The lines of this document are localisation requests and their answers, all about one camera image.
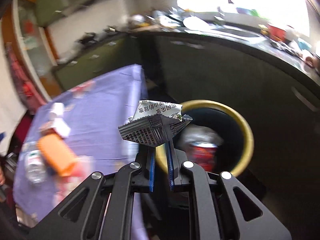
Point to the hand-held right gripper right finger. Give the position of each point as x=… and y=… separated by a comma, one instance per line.
x=170, y=167

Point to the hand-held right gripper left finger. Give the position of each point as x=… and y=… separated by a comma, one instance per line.
x=152, y=170

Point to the crushed red soda can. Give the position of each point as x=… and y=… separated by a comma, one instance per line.
x=203, y=153

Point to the white printed wrapper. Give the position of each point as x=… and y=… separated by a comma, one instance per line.
x=150, y=130

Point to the yellow-rimmed trash bin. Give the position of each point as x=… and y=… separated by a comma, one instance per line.
x=246, y=140

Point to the purple floral tablecloth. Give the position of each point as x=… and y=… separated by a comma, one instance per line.
x=100, y=110

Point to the orange box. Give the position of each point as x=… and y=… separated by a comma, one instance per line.
x=56, y=155

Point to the green base cabinets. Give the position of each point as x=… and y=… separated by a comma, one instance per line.
x=225, y=62

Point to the clear plastic bottle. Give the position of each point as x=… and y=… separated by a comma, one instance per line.
x=33, y=166

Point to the black wok with lid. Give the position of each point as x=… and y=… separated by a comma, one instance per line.
x=87, y=39

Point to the white plate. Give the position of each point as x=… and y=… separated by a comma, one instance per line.
x=197, y=23

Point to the steel sink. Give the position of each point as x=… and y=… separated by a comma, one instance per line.
x=240, y=33

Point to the red container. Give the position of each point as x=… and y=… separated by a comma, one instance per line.
x=276, y=31

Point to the blue cup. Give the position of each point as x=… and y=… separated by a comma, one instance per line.
x=304, y=45

